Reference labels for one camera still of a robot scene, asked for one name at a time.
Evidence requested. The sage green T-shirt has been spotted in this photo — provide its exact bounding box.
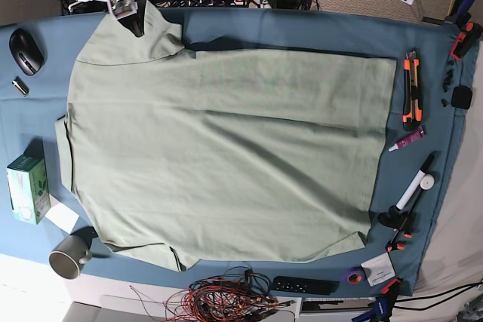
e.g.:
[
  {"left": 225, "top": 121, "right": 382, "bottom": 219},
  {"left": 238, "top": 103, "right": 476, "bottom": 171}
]
[{"left": 55, "top": 5, "right": 396, "bottom": 272}]

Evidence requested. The black computer mouse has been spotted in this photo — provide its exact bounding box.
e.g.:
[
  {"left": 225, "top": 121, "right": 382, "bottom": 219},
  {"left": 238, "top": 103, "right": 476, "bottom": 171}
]
[{"left": 8, "top": 29, "right": 45, "bottom": 76}]

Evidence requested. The small silver lighter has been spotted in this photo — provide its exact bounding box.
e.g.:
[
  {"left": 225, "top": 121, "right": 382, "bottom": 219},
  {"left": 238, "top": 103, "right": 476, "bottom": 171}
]
[{"left": 12, "top": 77, "right": 29, "bottom": 97}]

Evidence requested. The green tissue box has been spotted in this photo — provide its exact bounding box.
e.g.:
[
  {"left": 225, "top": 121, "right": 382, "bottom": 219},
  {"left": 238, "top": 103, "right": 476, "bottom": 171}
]
[{"left": 7, "top": 155, "right": 51, "bottom": 225}]

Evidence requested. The white paper slip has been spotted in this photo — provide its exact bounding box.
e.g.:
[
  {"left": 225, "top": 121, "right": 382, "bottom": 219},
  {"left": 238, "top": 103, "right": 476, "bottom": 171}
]
[{"left": 45, "top": 203, "right": 79, "bottom": 234}]

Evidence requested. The blue table cloth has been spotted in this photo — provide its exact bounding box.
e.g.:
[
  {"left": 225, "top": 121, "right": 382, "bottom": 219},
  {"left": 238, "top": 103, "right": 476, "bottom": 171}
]
[{"left": 1, "top": 8, "right": 482, "bottom": 295}]

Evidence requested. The grey ceramic mug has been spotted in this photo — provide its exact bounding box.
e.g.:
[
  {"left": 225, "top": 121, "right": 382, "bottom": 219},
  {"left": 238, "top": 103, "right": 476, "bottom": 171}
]
[{"left": 48, "top": 235, "right": 92, "bottom": 280}]

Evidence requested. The orange black utility knife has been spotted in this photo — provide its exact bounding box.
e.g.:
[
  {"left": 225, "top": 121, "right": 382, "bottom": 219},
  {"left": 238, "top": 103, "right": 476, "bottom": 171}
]
[{"left": 402, "top": 49, "right": 423, "bottom": 132}]

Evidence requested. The purple glue tube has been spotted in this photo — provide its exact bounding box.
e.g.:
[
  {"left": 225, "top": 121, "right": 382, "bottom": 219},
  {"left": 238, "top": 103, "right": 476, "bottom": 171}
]
[{"left": 388, "top": 127, "right": 425, "bottom": 152}]

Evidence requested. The black remote control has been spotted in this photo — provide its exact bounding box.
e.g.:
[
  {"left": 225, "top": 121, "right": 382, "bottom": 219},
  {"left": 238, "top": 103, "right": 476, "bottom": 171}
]
[{"left": 271, "top": 276, "right": 339, "bottom": 296}]

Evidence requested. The orange black corner clamp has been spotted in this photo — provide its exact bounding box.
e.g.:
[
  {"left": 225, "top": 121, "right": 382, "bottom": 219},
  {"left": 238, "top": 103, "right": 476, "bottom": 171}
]
[{"left": 450, "top": 22, "right": 482, "bottom": 60}]

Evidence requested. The white black hand pump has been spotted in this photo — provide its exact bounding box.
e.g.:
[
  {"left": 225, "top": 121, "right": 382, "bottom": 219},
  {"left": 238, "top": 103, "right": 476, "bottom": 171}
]
[{"left": 378, "top": 153, "right": 435, "bottom": 229}]

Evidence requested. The black square box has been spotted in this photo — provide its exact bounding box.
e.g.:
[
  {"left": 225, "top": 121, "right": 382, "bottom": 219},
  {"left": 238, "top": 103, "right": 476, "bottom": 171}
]
[{"left": 451, "top": 85, "right": 473, "bottom": 110}]

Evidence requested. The purple tape roll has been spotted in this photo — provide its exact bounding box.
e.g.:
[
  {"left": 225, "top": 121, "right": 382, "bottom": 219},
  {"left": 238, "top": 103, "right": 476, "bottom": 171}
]
[{"left": 341, "top": 266, "right": 366, "bottom": 285}]

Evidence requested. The orange black spring clamp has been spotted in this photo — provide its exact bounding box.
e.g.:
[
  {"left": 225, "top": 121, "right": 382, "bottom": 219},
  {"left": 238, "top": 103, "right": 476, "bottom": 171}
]
[{"left": 386, "top": 212, "right": 413, "bottom": 252}]

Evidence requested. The white card box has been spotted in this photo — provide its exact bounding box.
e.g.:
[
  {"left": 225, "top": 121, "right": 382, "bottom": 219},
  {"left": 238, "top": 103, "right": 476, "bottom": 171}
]
[{"left": 361, "top": 253, "right": 395, "bottom": 287}]

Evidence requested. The blue bar clamp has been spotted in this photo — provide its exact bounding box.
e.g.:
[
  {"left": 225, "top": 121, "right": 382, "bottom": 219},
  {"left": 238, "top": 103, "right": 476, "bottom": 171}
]
[{"left": 352, "top": 278, "right": 401, "bottom": 322}]

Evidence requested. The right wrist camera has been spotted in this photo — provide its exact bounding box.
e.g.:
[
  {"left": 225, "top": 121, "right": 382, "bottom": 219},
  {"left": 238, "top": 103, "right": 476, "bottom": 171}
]
[{"left": 107, "top": 0, "right": 137, "bottom": 20}]

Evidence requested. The red and black wire bundle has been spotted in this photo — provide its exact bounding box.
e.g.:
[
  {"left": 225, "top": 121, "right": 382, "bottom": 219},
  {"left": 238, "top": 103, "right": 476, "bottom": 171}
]
[{"left": 129, "top": 259, "right": 295, "bottom": 322}]

